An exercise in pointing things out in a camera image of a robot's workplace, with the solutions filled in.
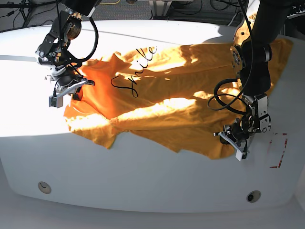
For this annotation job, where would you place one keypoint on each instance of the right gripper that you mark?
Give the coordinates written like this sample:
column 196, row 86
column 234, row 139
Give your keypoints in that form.
column 69, row 84

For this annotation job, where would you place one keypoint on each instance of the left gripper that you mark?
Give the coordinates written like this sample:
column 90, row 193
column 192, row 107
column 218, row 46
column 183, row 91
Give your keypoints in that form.
column 237, row 134

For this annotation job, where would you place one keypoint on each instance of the orange T-shirt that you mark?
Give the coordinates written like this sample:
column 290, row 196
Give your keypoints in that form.
column 164, row 94

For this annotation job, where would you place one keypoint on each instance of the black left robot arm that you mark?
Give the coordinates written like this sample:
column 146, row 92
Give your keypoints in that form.
column 250, row 63

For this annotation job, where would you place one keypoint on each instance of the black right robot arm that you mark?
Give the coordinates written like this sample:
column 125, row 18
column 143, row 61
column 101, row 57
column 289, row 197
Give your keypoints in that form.
column 53, row 52

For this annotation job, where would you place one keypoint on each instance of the red tape rectangle marking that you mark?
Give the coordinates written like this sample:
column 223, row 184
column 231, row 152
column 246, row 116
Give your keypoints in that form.
column 276, row 150

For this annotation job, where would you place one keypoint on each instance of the right table grommet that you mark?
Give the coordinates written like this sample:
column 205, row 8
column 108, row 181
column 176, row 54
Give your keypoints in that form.
column 253, row 196

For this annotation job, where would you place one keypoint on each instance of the table grommet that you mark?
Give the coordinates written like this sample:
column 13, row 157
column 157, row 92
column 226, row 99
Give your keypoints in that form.
column 253, row 196
column 44, row 187

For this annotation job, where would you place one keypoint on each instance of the left table grommet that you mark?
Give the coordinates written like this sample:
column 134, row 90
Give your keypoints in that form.
column 44, row 187

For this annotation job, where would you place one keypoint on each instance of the white power strip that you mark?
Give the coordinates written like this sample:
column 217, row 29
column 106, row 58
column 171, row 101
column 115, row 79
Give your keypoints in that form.
column 296, row 12

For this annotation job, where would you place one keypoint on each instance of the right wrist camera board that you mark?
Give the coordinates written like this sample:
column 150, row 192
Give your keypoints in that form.
column 56, row 101

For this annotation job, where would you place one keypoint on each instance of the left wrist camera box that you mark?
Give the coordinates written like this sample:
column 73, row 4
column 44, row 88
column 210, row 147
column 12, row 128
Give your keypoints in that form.
column 241, row 155

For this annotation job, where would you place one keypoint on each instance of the aluminium frame profile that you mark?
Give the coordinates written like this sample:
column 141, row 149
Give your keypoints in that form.
column 159, row 8

